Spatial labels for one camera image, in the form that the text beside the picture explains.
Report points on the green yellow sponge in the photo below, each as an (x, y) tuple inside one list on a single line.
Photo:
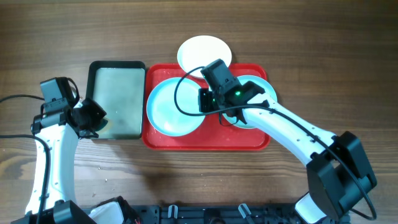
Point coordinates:
[(105, 125)]

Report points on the white round plate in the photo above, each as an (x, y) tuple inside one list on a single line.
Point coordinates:
[(201, 50)]

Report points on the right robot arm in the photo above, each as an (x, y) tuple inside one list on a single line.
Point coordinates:
[(339, 173)]

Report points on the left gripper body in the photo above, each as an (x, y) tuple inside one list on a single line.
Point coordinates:
[(92, 114)]

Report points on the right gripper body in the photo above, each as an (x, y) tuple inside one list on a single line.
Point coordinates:
[(209, 101)]

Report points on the light blue front plate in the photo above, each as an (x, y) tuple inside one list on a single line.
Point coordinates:
[(162, 112)]

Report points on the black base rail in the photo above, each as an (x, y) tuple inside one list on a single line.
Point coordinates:
[(117, 210)]

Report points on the light blue plate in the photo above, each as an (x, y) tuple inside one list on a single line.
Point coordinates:
[(162, 112), (263, 84)]

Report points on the black water tray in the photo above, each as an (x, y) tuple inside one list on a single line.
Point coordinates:
[(118, 87)]

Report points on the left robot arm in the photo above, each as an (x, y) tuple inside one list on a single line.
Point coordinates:
[(64, 120)]

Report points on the red plastic tray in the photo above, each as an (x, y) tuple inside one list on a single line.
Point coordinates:
[(210, 135)]

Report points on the light blue right plate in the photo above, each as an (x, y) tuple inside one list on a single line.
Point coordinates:
[(263, 84)]

